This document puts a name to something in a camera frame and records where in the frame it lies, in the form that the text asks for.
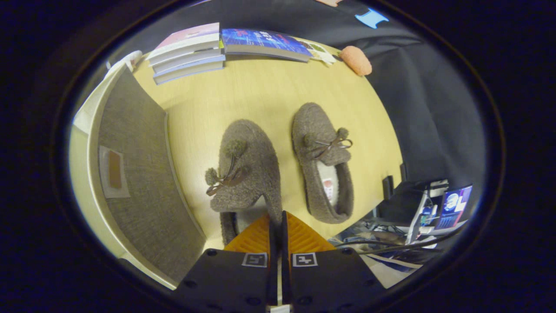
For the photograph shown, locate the dark blue cover book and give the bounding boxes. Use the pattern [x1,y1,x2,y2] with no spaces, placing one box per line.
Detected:
[221,28,314,63]

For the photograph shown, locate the grey fabric storage box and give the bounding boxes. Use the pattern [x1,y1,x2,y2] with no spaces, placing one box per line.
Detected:
[69,63,207,290]

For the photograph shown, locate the laptop with lit screen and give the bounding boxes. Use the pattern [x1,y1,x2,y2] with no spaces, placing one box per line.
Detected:
[434,184,473,231]

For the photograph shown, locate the light blue cover book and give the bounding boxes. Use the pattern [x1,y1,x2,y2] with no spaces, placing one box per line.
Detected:
[151,48,224,73]
[153,56,226,85]

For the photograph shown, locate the brown fuzzy slipper shoe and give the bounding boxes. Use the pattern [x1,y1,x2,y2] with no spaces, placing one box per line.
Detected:
[205,119,283,246]
[291,102,355,224]

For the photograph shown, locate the pink cover book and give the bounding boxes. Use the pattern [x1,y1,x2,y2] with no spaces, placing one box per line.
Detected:
[146,23,221,60]

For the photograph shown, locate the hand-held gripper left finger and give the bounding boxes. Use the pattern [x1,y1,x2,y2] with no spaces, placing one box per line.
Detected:
[173,212,279,307]

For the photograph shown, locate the black cable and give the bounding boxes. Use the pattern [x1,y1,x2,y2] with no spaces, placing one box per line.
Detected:
[334,226,462,255]

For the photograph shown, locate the white cloth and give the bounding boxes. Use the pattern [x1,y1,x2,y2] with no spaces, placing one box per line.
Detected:
[106,50,143,79]

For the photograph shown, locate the black equipment case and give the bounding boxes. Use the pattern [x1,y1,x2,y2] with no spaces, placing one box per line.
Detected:
[375,181,430,224]

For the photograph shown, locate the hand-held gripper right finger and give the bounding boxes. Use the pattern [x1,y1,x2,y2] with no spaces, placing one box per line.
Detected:
[281,211,386,306]

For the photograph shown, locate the white device stand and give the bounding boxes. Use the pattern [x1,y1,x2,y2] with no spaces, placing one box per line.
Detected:
[406,179,450,245]

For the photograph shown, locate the green and white booklet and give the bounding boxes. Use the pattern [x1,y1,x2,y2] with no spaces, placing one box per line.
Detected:
[300,39,338,66]

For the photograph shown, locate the orange fuzzy sponge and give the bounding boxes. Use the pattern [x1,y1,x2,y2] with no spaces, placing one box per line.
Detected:
[338,45,373,77]

